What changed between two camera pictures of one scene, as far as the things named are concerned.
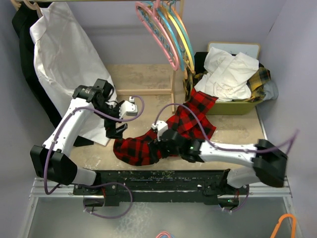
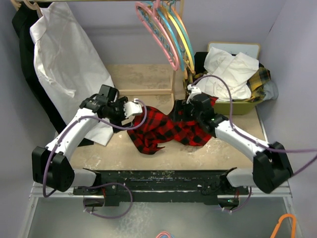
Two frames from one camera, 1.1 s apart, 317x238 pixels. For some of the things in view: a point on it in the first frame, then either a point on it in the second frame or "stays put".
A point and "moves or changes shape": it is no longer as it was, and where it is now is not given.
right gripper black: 159,146 → 180,105
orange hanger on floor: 293,224 stays put
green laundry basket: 234,107 stays put
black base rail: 112,187 stays put
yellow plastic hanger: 191,69 stays put
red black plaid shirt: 190,119 moves or changes shape
